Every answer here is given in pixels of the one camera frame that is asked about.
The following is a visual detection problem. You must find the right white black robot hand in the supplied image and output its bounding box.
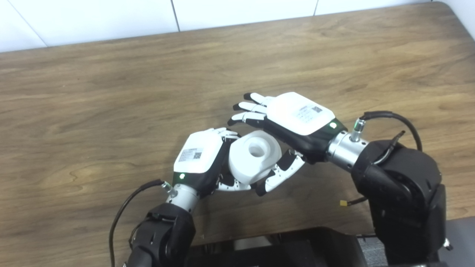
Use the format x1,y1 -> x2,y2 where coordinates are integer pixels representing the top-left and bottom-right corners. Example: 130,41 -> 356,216
227,92 -> 348,197

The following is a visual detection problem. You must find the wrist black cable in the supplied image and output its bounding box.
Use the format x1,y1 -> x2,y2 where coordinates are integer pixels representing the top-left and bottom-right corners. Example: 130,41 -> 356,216
109,179 -> 173,267
353,111 -> 423,152

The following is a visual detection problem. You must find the black robot torso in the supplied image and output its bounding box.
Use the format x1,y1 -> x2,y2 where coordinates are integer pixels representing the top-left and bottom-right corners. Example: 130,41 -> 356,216
186,227 -> 368,267

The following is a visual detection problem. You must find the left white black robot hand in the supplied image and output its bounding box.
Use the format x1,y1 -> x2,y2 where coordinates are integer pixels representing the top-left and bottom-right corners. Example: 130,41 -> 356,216
173,128 -> 253,197

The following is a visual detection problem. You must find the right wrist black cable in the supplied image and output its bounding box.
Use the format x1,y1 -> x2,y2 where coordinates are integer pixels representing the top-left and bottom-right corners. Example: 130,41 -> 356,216
353,111 -> 423,152

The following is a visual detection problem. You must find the yellow tipped loose wire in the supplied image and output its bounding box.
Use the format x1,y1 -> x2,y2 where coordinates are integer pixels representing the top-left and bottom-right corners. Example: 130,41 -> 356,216
340,196 -> 368,207

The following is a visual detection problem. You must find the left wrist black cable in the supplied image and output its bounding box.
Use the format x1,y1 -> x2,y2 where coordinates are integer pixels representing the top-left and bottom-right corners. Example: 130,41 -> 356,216
109,179 -> 173,267

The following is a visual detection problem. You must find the thin black arm wire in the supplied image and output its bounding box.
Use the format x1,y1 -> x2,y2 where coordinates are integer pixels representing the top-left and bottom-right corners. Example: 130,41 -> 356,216
373,131 -> 406,165

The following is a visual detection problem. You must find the round white plastic piece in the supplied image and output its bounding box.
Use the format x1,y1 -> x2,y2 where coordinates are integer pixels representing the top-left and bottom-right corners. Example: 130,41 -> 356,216
228,130 -> 282,185

